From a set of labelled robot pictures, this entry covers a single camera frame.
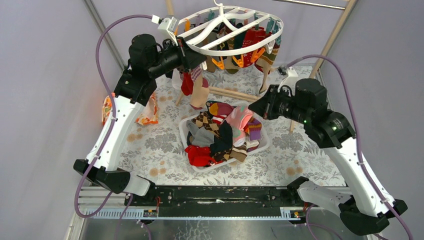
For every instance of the small red crumpled sock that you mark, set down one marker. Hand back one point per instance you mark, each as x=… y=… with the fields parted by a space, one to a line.
x=199 y=156

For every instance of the dark teal hanging sock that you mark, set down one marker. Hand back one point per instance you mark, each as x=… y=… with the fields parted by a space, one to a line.
x=238 y=43

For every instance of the white oval clip hanger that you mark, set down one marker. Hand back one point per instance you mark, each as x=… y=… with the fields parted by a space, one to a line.
x=238 y=20

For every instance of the red patterned hanging sock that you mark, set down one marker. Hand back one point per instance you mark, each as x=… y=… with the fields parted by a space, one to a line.
x=253 y=36

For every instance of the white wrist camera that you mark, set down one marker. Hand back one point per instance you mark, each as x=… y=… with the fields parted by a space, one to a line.
x=166 y=26
x=289 y=77

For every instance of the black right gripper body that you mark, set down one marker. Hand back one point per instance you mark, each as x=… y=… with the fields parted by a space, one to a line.
x=280 y=104

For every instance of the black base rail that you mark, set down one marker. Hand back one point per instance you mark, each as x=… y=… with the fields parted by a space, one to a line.
x=218 y=201

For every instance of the wooden hanger stand frame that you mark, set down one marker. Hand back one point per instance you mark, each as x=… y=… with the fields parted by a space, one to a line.
x=346 y=11

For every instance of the orange clothespin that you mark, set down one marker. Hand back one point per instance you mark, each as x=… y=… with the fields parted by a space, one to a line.
x=256 y=54

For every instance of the red white sock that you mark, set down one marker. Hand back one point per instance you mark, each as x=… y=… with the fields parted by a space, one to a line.
x=187 y=83

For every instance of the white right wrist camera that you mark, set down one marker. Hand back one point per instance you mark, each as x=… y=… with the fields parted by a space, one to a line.
x=289 y=77

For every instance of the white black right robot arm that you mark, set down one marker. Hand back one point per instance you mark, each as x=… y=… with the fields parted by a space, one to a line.
x=368 y=207

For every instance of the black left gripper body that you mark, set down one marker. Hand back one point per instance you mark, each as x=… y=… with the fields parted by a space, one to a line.
x=185 y=55

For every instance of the brown argyle sock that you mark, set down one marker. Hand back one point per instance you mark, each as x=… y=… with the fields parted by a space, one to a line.
x=203 y=120

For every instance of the olive striped hanging sock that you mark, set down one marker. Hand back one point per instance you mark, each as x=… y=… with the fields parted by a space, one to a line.
x=265 y=64

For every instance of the floral orange fabric bag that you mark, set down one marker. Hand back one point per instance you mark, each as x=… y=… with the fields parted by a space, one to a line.
x=148 y=116

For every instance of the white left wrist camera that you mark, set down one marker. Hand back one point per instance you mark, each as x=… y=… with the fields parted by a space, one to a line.
x=166 y=26

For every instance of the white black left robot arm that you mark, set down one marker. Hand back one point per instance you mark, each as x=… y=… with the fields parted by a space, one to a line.
x=148 y=60

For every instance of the purple striped sock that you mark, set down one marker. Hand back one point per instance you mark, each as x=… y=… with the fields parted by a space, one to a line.
x=253 y=129

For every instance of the beige sock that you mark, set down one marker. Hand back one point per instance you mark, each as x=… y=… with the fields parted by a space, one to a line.
x=200 y=91

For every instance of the grey sock in basket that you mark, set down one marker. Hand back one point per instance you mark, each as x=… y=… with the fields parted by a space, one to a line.
x=199 y=137

